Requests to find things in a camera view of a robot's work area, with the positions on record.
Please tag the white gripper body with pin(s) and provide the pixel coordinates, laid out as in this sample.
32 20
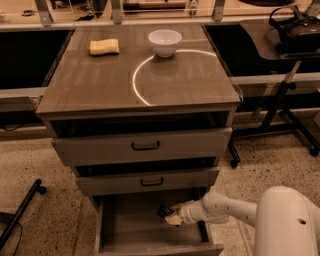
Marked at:
189 212

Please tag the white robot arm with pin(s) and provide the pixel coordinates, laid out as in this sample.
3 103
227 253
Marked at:
286 222

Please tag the bottom grey open drawer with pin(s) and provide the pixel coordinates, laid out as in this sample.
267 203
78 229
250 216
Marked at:
129 225

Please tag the top grey drawer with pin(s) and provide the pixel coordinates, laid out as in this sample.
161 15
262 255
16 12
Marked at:
113 149

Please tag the middle grey drawer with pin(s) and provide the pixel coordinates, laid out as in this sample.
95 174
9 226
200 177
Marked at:
130 183

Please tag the grey three-drawer cabinet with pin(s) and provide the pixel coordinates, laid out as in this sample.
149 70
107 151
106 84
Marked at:
137 91

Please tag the side table with black legs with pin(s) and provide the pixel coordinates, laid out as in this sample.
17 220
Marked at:
279 116

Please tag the white ceramic bowl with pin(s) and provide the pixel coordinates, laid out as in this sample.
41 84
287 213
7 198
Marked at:
164 42

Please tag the black wheeled stand leg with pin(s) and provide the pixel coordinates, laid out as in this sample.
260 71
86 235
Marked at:
11 220

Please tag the yellow sponge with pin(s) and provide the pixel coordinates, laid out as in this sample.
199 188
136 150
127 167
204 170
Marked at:
102 47

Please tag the black headset on table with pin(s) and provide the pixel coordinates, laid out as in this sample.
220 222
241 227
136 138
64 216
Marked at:
300 33

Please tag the black middle drawer handle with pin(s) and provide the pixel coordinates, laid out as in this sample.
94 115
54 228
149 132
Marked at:
151 183

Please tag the black drawer handle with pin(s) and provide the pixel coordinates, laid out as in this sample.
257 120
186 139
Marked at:
145 147
151 183

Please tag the black top drawer handle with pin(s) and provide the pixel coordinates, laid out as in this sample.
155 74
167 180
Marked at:
145 147

